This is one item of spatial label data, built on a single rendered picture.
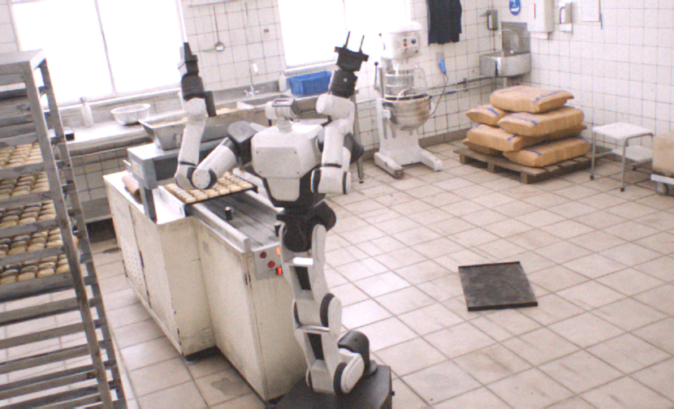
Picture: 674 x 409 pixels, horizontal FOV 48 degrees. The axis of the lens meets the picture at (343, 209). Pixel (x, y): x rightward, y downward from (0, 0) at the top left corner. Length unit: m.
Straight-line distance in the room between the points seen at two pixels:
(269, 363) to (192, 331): 0.71
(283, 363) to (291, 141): 1.22
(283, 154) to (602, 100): 4.84
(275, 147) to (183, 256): 1.33
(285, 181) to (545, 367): 1.72
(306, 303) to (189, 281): 1.09
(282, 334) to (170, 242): 0.82
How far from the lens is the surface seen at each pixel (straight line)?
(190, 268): 4.00
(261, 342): 3.48
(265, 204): 3.73
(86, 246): 2.95
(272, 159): 2.82
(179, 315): 4.07
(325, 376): 3.26
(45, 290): 3.01
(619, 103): 7.10
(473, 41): 8.29
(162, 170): 3.91
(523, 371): 3.85
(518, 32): 8.05
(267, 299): 3.41
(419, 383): 3.77
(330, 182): 2.51
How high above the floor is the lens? 2.00
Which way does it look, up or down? 18 degrees down
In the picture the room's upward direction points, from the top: 7 degrees counter-clockwise
